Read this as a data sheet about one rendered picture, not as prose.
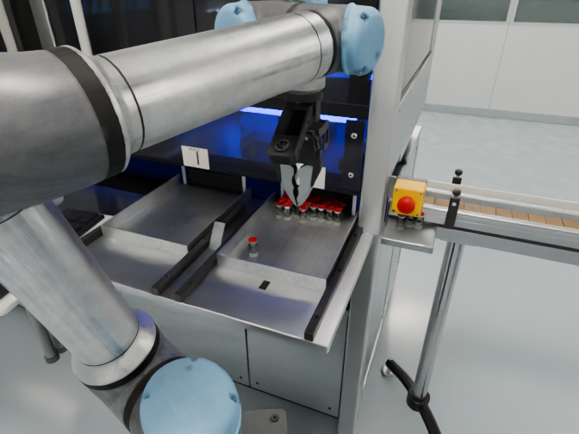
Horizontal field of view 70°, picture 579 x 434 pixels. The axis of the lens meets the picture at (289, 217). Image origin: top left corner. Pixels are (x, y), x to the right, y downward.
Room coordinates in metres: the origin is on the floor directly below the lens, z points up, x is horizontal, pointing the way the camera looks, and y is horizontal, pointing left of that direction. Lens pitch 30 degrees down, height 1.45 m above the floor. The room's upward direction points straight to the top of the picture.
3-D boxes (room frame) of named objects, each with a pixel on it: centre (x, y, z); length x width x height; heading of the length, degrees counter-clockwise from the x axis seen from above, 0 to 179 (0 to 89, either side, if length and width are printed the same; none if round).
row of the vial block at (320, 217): (0.98, -0.06, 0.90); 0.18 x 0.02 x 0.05; 69
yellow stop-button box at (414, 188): (0.90, -0.29, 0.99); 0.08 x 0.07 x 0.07; 158
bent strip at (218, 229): (0.80, 0.20, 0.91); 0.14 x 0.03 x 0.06; 159
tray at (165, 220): (1.00, 0.30, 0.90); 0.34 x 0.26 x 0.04; 158
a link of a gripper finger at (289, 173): (0.71, -0.01, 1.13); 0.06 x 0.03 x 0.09; 158
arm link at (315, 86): (0.70, -0.02, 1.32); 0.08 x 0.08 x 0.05
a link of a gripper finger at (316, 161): (0.67, -0.03, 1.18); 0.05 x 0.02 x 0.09; 68
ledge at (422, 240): (0.93, -0.32, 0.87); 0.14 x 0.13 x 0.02; 158
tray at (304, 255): (0.88, -0.02, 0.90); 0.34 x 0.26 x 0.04; 159
